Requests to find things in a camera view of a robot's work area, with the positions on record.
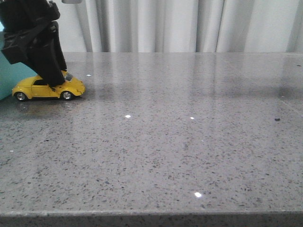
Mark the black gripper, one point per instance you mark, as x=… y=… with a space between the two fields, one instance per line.
x=31 y=36

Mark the yellow toy beetle car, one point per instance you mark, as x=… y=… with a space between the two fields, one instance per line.
x=36 y=87

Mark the light blue storage box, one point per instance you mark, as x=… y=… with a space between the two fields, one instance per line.
x=11 y=74

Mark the grey pleated curtain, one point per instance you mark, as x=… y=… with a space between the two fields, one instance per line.
x=181 y=25

